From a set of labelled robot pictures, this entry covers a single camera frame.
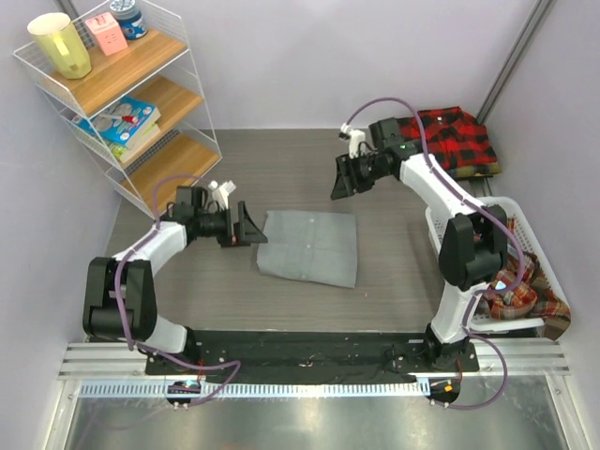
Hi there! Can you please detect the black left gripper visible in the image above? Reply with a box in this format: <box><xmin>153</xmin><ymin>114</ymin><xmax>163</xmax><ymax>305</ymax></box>
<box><xmin>194</xmin><ymin>201</ymin><xmax>266</xmax><ymax>248</ymax></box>

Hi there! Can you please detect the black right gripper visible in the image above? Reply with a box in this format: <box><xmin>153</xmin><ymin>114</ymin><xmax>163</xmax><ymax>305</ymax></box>
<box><xmin>330</xmin><ymin>152</ymin><xmax>389</xmax><ymax>202</ymax></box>

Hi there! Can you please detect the grey long sleeve shirt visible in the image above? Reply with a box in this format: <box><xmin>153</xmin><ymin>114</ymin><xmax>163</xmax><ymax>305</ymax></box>
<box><xmin>257</xmin><ymin>210</ymin><xmax>358</xmax><ymax>289</ymax></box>

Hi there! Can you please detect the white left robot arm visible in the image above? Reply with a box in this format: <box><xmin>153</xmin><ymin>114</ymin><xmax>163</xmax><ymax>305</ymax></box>
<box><xmin>82</xmin><ymin>181</ymin><xmax>268</xmax><ymax>374</ymax></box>

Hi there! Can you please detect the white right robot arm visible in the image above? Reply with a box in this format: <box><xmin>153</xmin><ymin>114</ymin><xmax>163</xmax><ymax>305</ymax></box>
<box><xmin>330</xmin><ymin>118</ymin><xmax>507</xmax><ymax>370</ymax></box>

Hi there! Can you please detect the red black plaid shirt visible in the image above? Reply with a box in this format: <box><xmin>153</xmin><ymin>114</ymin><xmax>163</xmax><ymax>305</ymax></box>
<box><xmin>418</xmin><ymin>106</ymin><xmax>500</xmax><ymax>172</ymax></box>

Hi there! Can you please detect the yellow green plaid shirt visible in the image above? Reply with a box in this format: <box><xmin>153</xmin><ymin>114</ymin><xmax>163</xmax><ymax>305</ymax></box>
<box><xmin>447</xmin><ymin>162</ymin><xmax>502</xmax><ymax>180</ymax></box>

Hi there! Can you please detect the green book under blue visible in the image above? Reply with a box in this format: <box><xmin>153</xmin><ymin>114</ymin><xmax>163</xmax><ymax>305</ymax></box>
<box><xmin>109</xmin><ymin>124</ymin><xmax>160</xmax><ymax>163</ymax></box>

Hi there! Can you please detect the red white marker pen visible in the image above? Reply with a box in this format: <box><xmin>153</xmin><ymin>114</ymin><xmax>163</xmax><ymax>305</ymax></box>
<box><xmin>99</xmin><ymin>111</ymin><xmax>141</xmax><ymax>125</ymax></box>

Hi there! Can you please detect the white plastic laundry basket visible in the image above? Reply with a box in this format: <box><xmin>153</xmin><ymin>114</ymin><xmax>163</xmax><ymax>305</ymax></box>
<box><xmin>425</xmin><ymin>195</ymin><xmax>571</xmax><ymax>337</ymax></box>

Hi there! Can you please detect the orange plaid shirt in basket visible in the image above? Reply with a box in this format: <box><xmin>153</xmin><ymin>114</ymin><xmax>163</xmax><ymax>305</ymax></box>
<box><xmin>476</xmin><ymin>245</ymin><xmax>571</xmax><ymax>340</ymax></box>

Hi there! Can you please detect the pink cube box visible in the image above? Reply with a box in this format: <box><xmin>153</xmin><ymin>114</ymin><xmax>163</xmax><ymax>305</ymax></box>
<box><xmin>84</xmin><ymin>12</ymin><xmax>128</xmax><ymax>56</ymax></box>

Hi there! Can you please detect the blue lidded jar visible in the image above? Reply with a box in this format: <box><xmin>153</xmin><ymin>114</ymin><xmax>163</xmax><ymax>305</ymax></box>
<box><xmin>109</xmin><ymin>0</ymin><xmax>147</xmax><ymax>40</ymax></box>

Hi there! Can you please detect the yellow plastic pitcher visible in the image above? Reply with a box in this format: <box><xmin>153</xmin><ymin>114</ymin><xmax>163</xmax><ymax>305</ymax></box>
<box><xmin>27</xmin><ymin>12</ymin><xmax>92</xmax><ymax>80</ymax></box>

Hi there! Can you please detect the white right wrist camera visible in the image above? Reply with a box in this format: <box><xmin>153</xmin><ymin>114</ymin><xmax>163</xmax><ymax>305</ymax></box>
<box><xmin>338</xmin><ymin>123</ymin><xmax>367</xmax><ymax>159</ymax></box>

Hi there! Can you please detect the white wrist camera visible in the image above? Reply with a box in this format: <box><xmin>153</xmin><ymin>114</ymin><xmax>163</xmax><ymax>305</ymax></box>
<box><xmin>208</xmin><ymin>180</ymin><xmax>236</xmax><ymax>211</ymax></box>
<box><xmin>338</xmin><ymin>123</ymin><xmax>367</xmax><ymax>159</ymax></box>

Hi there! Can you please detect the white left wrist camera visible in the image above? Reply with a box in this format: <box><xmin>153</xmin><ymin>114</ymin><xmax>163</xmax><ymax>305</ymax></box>
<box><xmin>208</xmin><ymin>180</ymin><xmax>236</xmax><ymax>211</ymax></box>

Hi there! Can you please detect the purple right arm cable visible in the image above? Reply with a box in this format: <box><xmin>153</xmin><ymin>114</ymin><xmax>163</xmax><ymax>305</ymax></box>
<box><xmin>341</xmin><ymin>97</ymin><xmax>526</xmax><ymax>412</ymax></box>

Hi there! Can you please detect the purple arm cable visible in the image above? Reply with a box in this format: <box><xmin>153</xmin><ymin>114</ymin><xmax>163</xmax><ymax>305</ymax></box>
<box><xmin>114</xmin><ymin>173</ymin><xmax>243</xmax><ymax>407</ymax></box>
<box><xmin>341</xmin><ymin>97</ymin><xmax>526</xmax><ymax>412</ymax></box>

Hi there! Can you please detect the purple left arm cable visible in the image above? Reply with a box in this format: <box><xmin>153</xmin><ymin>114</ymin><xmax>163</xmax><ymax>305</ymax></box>
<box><xmin>114</xmin><ymin>173</ymin><xmax>243</xmax><ymax>407</ymax></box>

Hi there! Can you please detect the white slotted cable duct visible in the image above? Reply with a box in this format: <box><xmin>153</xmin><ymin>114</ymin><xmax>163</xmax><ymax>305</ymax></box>
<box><xmin>79</xmin><ymin>379</ymin><xmax>430</xmax><ymax>398</ymax></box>

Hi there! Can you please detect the white wire wooden shelf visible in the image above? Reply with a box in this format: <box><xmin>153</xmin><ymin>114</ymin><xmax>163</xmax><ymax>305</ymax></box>
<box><xmin>13</xmin><ymin>1</ymin><xmax>221</xmax><ymax>216</ymax></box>

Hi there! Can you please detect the aluminium frame post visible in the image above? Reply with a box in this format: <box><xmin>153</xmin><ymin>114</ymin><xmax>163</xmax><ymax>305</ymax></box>
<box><xmin>476</xmin><ymin>0</ymin><xmax>556</xmax><ymax>123</ymax></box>

